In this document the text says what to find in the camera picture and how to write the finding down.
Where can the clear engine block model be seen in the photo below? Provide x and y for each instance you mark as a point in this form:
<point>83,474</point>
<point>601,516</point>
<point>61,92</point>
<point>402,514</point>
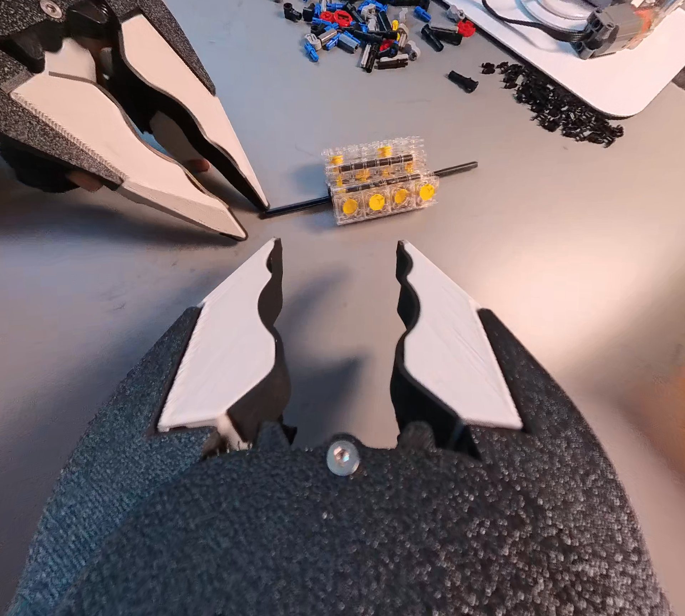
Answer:
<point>380,188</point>

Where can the white book stand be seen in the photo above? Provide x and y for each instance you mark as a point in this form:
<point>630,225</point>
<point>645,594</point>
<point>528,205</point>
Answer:
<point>615,70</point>

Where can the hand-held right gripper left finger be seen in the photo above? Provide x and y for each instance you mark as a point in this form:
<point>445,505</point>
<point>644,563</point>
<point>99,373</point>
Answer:
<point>230,348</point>

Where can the person's left hand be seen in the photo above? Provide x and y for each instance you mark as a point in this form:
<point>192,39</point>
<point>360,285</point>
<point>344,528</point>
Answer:
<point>198,165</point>

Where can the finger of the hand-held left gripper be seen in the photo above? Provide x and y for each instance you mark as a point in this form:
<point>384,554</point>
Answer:
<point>96,134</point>
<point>198,91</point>

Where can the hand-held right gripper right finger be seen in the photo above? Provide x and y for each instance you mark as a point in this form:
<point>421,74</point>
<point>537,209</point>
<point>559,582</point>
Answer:
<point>455,348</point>

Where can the grey toy motor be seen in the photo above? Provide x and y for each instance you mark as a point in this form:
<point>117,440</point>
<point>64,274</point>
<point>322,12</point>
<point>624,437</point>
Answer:
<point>610,27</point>

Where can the black pin connector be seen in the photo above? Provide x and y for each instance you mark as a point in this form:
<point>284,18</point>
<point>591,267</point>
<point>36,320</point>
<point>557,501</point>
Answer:
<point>463,81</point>

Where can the pile of mixed building pieces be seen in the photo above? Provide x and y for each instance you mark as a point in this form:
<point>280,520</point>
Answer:
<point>369,11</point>

